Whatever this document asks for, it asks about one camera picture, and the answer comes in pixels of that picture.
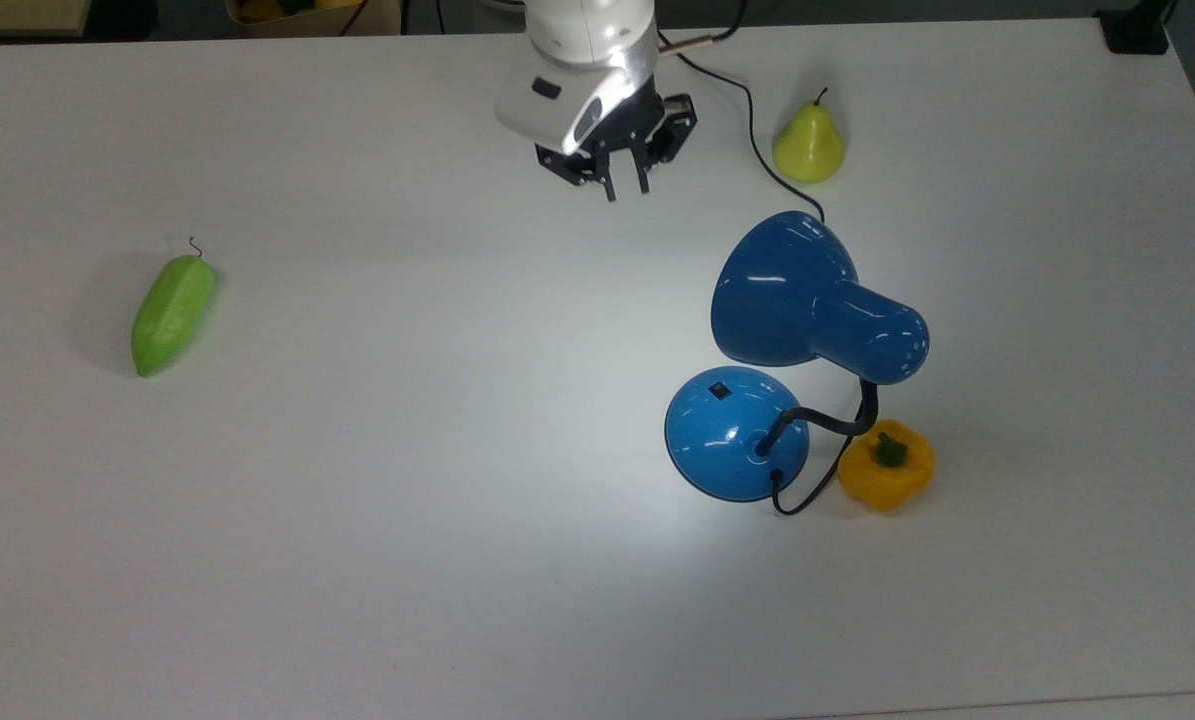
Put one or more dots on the light wooden table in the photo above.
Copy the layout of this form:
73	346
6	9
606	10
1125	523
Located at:
17	15

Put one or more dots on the green cucumber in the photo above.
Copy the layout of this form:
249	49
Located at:
172	315

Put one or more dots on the blue desk lamp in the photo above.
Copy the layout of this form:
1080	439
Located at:
792	300

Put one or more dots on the yellow bell pepper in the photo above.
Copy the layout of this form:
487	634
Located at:
885	475

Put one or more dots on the cardboard box with toy fruit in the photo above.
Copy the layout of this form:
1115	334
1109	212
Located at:
297	22

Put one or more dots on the green pear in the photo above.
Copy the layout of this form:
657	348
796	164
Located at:
808	145

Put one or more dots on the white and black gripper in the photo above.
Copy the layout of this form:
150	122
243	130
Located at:
567	105

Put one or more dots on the black clamp mount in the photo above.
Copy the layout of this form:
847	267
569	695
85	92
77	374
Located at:
1135	35

